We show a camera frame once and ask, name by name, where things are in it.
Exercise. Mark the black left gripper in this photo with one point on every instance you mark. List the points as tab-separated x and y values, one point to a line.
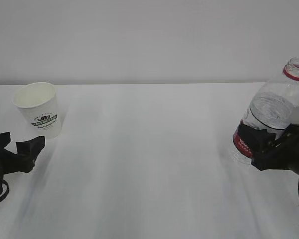
24	160

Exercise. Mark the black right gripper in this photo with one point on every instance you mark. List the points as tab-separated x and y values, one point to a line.
264	150

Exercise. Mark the clear water bottle red label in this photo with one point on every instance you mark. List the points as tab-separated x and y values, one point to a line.
271	106

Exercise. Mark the white paper cup green logo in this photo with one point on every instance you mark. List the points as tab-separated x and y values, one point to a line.
38	104

